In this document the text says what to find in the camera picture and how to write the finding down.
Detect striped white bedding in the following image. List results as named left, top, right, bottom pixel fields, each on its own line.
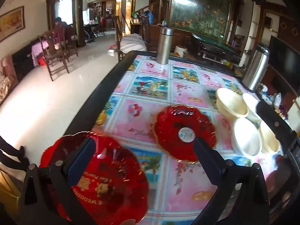
left=119, top=34, right=148, bottom=53

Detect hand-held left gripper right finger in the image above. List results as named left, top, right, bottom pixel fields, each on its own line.
left=193, top=138, right=270, bottom=225

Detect small steel thermos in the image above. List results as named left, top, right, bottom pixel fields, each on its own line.
left=157, top=27, right=174, bottom=65

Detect red plate with gold print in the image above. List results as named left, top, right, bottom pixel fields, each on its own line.
left=39, top=131, right=150, bottom=225

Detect table with pink cloth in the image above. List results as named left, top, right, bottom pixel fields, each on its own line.
left=31, top=40, right=51, bottom=67

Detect green mahjong table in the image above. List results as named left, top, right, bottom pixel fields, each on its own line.
left=192, top=33, right=242, bottom=64

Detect framed wall painting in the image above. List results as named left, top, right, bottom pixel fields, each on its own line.
left=0, top=6, right=25, bottom=43

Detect printed pink tablecloth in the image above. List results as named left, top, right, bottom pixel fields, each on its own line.
left=94, top=55, right=291, bottom=225

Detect wooden chair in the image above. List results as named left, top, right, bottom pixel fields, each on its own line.
left=60, top=25, right=79, bottom=62
left=39, top=29, right=69, bottom=81
left=112, top=15, right=127, bottom=60

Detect black television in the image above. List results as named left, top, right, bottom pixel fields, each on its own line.
left=267, top=36, right=300, bottom=94

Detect red plate with white sticker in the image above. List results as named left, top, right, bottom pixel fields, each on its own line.
left=153, top=104, right=217, bottom=162

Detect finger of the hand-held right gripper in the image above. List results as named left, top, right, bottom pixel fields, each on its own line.
left=256, top=100, right=293, bottom=143

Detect large flower mural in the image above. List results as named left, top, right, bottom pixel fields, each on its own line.
left=170, top=0, right=235, bottom=32

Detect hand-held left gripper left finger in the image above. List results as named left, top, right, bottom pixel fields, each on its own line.
left=20, top=137, right=104, bottom=225

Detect assorted small packets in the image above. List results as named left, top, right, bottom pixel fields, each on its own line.
left=258, top=83, right=290, bottom=120

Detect sofa with patterned cover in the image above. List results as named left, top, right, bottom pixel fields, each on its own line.
left=0, top=55, right=19, bottom=104

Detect white bucket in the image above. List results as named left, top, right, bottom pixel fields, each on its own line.
left=175, top=46, right=188, bottom=57

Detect large steel thermos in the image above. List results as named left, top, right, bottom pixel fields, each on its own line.
left=241, top=43, right=270, bottom=92

